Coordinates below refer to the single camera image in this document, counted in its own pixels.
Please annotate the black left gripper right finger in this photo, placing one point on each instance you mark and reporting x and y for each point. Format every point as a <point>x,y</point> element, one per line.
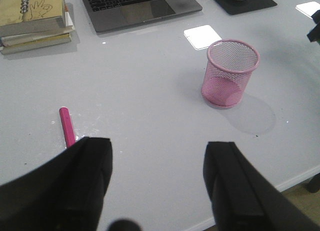
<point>242,199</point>

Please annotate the pink marker pen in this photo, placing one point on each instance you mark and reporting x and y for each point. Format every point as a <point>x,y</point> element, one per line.
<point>67,126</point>

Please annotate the top yellow book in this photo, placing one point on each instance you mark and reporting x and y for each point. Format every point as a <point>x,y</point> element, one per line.
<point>19,17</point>

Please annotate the bottom pale book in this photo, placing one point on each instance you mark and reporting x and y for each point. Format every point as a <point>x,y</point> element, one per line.
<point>36,44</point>

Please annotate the middle white book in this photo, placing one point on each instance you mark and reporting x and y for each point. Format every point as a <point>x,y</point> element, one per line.
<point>11,40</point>

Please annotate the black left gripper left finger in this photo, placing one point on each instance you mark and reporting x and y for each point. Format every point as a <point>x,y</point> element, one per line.
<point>65,194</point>

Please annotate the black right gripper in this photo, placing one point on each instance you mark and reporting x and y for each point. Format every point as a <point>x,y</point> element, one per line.
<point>314,34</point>

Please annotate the grey laptop computer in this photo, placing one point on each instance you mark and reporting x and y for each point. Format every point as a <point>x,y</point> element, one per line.
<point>109,15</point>

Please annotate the pink mesh pen holder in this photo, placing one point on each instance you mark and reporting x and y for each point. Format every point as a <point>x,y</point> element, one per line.
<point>230,64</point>

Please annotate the black mouse pad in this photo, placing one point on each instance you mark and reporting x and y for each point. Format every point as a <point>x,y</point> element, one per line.
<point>236,7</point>

